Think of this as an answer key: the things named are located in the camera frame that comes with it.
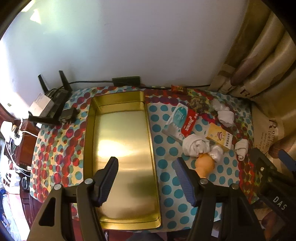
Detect crumpled white plastic bag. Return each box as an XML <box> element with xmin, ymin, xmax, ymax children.
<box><xmin>211</xmin><ymin>99</ymin><xmax>230</xmax><ymax>112</ymax></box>

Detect white power strip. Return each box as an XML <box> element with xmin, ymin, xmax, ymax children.
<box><xmin>0</xmin><ymin>120</ymin><xmax>23</xmax><ymax>146</ymax></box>

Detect red snack packet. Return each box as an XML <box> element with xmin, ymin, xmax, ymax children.
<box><xmin>171</xmin><ymin>85</ymin><xmax>188</xmax><ymax>94</ymax></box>

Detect beige printed curtain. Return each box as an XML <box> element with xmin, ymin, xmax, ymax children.
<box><xmin>209</xmin><ymin>0</ymin><xmax>296</xmax><ymax>176</ymax></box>

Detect clear plastic bag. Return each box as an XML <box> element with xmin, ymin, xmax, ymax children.
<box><xmin>203</xmin><ymin>146</ymin><xmax>224</xmax><ymax>163</ymax></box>

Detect dark patterned snack packet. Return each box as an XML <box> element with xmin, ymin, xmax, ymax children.
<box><xmin>188</xmin><ymin>96</ymin><xmax>213</xmax><ymax>114</ymax></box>

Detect small white cloth roll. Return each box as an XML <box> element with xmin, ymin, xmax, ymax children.
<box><xmin>235</xmin><ymin>139</ymin><xmax>249</xmax><ymax>161</ymax></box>

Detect black inline power brick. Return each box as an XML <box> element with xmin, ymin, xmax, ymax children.
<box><xmin>112</xmin><ymin>76</ymin><xmax>141</xmax><ymax>86</ymax></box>

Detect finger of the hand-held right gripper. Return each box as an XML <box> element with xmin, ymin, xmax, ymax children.
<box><xmin>279</xmin><ymin>149</ymin><xmax>296</xmax><ymax>176</ymax></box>
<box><xmin>248</xmin><ymin>148</ymin><xmax>285</xmax><ymax>186</ymax></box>

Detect yellow medicine box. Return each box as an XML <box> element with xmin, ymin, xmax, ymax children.
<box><xmin>205</xmin><ymin>123</ymin><xmax>233</xmax><ymax>152</ymax></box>

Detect black power adapter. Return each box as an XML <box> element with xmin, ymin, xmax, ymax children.
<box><xmin>60</xmin><ymin>108</ymin><xmax>80</xmax><ymax>124</ymax></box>

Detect polka dot tablecloth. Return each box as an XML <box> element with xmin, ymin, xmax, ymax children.
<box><xmin>30</xmin><ymin>86</ymin><xmax>255</xmax><ymax>232</ymax></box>

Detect large white cloth roll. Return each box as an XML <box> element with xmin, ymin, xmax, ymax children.
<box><xmin>182</xmin><ymin>134</ymin><xmax>211</xmax><ymax>158</ymax></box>

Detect black router with antennas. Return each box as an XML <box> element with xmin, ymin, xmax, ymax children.
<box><xmin>28</xmin><ymin>70</ymin><xmax>72</xmax><ymax>126</ymax></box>

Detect black wall cable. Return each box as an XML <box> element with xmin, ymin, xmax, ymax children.
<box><xmin>52</xmin><ymin>80</ymin><xmax>211</xmax><ymax>90</ymax></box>

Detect white network box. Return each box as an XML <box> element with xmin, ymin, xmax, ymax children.
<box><xmin>29</xmin><ymin>93</ymin><xmax>55</xmax><ymax>116</ymax></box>

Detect orange gourd toy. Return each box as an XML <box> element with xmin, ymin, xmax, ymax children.
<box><xmin>195</xmin><ymin>154</ymin><xmax>215</xmax><ymax>179</ymax></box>

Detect gold metal tray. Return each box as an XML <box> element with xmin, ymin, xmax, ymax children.
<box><xmin>83</xmin><ymin>91</ymin><xmax>162</xmax><ymax>231</ymax></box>

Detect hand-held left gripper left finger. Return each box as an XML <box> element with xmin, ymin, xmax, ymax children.
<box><xmin>27</xmin><ymin>157</ymin><xmax>119</xmax><ymax>241</ymax></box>

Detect white charging cables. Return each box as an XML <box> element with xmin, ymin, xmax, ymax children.
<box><xmin>4</xmin><ymin>131</ymin><xmax>31</xmax><ymax>175</ymax></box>

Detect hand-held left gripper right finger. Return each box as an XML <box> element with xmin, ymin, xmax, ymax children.
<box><xmin>173</xmin><ymin>157</ymin><xmax>264</xmax><ymax>241</ymax></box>

